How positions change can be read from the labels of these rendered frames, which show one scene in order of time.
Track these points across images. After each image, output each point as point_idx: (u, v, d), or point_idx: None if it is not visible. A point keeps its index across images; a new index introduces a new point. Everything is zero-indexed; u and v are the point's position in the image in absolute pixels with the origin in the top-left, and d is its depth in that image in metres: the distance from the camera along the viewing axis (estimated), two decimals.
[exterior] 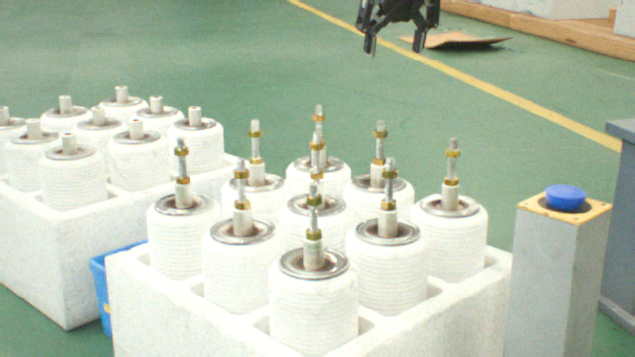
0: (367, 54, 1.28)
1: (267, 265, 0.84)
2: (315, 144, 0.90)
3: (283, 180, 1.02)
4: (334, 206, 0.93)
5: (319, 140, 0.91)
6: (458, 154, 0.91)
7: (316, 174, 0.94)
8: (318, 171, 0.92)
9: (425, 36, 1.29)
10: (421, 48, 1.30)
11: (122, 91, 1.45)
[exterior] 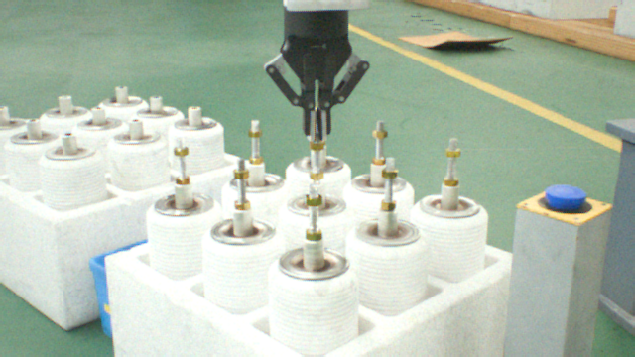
0: (308, 137, 0.91)
1: (267, 265, 0.84)
2: (312, 141, 0.92)
3: (283, 180, 1.02)
4: (334, 206, 0.93)
5: (316, 142, 0.91)
6: (458, 154, 0.91)
7: (323, 177, 0.92)
8: (313, 171, 0.93)
9: (329, 115, 0.90)
10: (325, 132, 0.90)
11: (122, 91, 1.45)
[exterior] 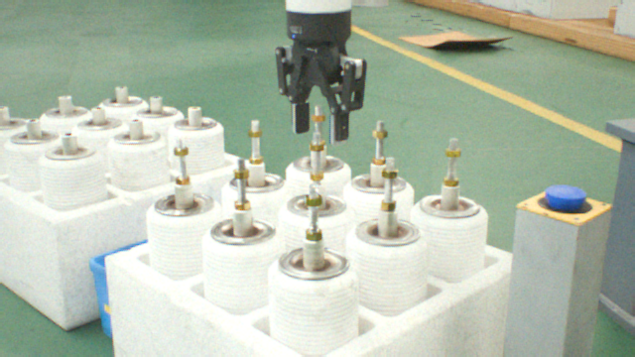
0: (338, 143, 0.88)
1: (267, 265, 0.84)
2: (322, 143, 0.91)
3: (283, 180, 1.02)
4: (334, 206, 0.93)
5: (314, 141, 0.91)
6: (458, 154, 0.91)
7: (310, 178, 0.92)
8: (317, 171, 0.93)
9: (301, 106, 0.93)
10: (307, 122, 0.94)
11: (122, 91, 1.45)
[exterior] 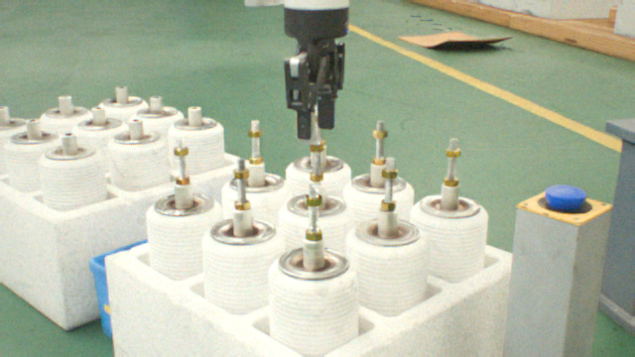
0: (328, 126, 0.94)
1: (267, 265, 0.84)
2: (312, 143, 0.92)
3: (283, 180, 1.02)
4: (334, 206, 0.93)
5: (316, 144, 0.91)
6: (458, 154, 0.91)
7: (322, 178, 0.92)
8: (313, 172, 0.93)
9: (297, 119, 0.86)
10: (296, 133, 0.88)
11: (122, 91, 1.45)
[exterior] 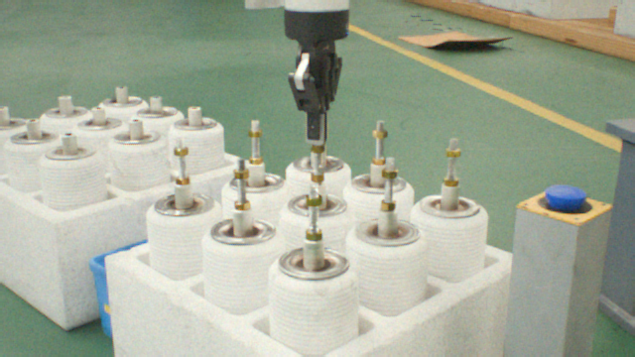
0: None
1: (267, 265, 0.84)
2: (315, 147, 0.91)
3: (283, 180, 1.02)
4: (335, 206, 0.93)
5: None
6: (458, 154, 0.91)
7: (317, 176, 0.94)
8: (318, 174, 0.92)
9: (307, 120, 0.89)
10: (306, 134, 0.90)
11: (122, 91, 1.45)
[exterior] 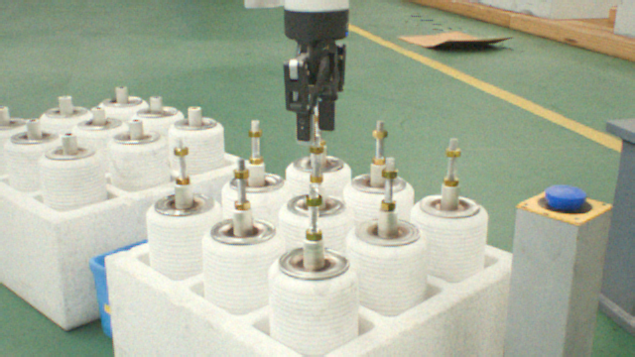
0: (329, 127, 0.94)
1: (267, 265, 0.84)
2: (322, 146, 0.91)
3: (283, 180, 1.02)
4: (334, 206, 0.93)
5: (315, 143, 0.92)
6: (458, 154, 0.91)
7: (310, 179, 0.93)
8: (318, 173, 0.93)
9: (297, 120, 0.86)
10: (296, 135, 0.88)
11: (122, 91, 1.45)
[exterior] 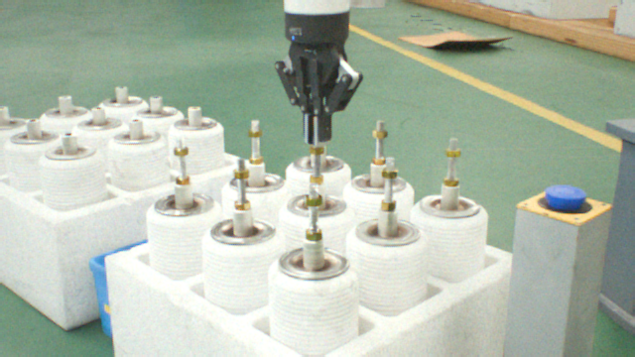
0: (321, 144, 0.90)
1: (267, 265, 0.84)
2: None
3: (283, 180, 1.02)
4: (334, 206, 0.93)
5: (315, 146, 0.91)
6: (458, 154, 0.91)
7: (321, 181, 0.92)
8: (313, 174, 0.93)
9: (313, 116, 0.92)
10: None
11: (122, 91, 1.45)
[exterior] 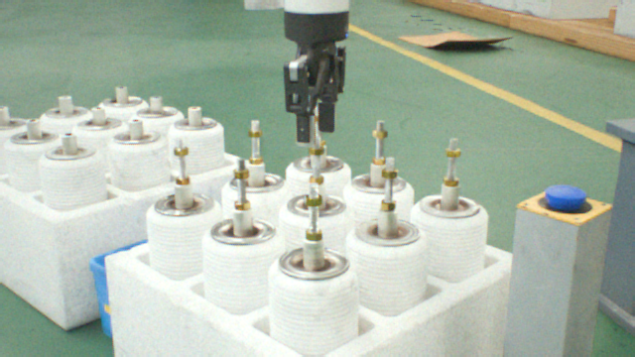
0: (329, 129, 0.94)
1: (267, 265, 0.84)
2: (312, 149, 0.91)
3: (283, 180, 1.02)
4: (334, 206, 0.93)
5: (319, 146, 0.91)
6: (458, 154, 0.91)
7: (318, 178, 0.94)
8: (317, 177, 0.92)
9: (297, 122, 0.87)
10: (296, 137, 0.88)
11: (122, 91, 1.45)
